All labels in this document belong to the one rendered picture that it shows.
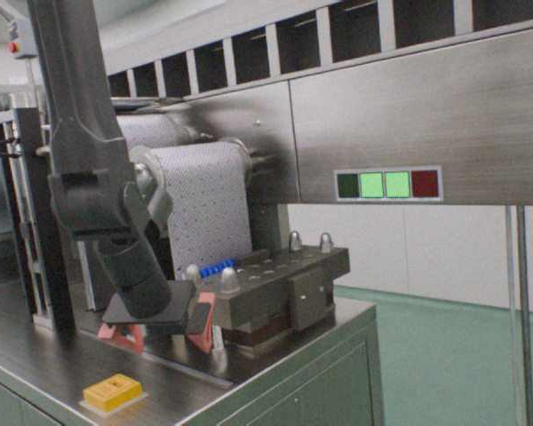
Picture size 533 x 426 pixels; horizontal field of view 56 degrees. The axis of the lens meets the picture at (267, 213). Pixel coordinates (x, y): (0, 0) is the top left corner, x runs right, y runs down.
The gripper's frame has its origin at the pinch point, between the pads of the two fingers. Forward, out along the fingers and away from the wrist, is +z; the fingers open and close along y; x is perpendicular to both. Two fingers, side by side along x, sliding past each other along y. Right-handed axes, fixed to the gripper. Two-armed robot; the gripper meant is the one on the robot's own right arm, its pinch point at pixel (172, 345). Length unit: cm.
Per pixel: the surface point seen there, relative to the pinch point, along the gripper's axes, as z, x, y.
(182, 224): 10.9, -39.6, 13.1
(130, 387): 16.4, -4.0, 14.4
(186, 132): 12, -83, 25
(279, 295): 22.3, -28.5, -7.2
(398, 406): 172, -92, -29
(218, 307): 15.8, -20.2, 2.3
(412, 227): 193, -243, -49
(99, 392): 15.4, -2.3, 19.0
